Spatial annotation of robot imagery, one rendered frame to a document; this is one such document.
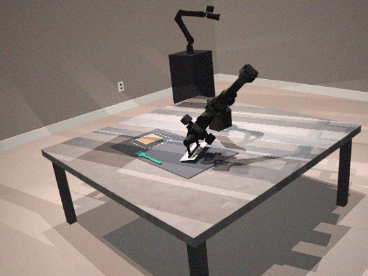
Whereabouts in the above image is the tan tile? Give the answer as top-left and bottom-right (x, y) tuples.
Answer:
(135, 134), (163, 145)

